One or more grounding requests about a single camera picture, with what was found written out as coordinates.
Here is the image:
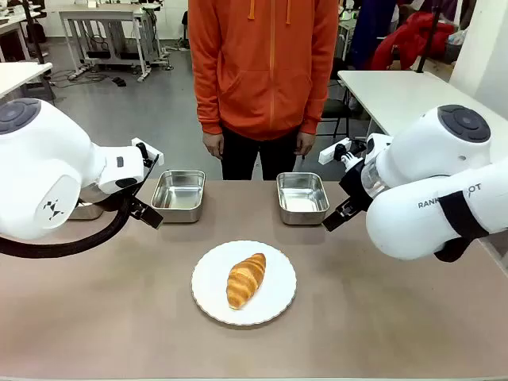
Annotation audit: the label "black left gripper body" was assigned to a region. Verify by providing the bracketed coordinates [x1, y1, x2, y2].
[120, 179, 146, 212]

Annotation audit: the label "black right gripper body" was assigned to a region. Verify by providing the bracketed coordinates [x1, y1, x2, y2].
[338, 161, 375, 215]

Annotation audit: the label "rectangular steel container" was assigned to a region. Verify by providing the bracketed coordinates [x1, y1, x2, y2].
[66, 197, 106, 221]
[150, 169, 207, 225]
[275, 171, 331, 226]

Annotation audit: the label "golden croissant bread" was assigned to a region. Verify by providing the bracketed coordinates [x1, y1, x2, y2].
[226, 252, 267, 311]

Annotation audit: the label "person's left hand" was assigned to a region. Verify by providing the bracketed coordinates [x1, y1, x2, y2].
[294, 130, 316, 157]

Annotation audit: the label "person's right hand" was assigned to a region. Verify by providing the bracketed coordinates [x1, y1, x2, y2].
[202, 132, 225, 160]

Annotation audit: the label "black office chair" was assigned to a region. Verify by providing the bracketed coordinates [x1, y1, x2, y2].
[319, 58, 352, 138]

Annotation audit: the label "white round plate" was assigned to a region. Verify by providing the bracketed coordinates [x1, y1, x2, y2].
[190, 239, 298, 328]

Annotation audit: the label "large white side table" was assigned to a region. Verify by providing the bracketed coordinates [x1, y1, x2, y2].
[337, 70, 454, 140]

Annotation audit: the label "black trousers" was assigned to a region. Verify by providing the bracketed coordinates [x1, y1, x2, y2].
[221, 123, 299, 181]

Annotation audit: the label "orange hoodie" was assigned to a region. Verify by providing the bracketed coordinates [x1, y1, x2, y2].
[187, 0, 340, 141]

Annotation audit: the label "red jacket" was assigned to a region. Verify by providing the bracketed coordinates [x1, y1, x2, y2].
[371, 10, 456, 71]

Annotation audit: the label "small white side table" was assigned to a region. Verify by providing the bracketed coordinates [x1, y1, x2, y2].
[0, 61, 54, 101]

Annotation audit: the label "black vertical pole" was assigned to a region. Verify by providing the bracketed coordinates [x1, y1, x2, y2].
[414, 0, 442, 75]

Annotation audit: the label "grey background workbench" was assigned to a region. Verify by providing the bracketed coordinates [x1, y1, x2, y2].
[58, 2, 164, 83]

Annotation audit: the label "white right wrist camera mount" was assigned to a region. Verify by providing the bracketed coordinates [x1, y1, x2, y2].
[318, 138, 367, 165]

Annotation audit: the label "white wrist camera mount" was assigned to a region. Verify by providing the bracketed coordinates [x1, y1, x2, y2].
[318, 138, 367, 165]
[131, 137, 165, 168]

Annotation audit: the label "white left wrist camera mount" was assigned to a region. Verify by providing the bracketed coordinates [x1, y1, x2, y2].
[131, 137, 165, 168]

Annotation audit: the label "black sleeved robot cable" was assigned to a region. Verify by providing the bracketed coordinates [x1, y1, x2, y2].
[0, 155, 160, 260]

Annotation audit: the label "black strap on right arm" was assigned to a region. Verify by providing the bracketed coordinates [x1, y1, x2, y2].
[433, 189, 502, 264]

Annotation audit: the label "black camera stand pole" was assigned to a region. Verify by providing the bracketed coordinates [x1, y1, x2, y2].
[21, 0, 48, 67]

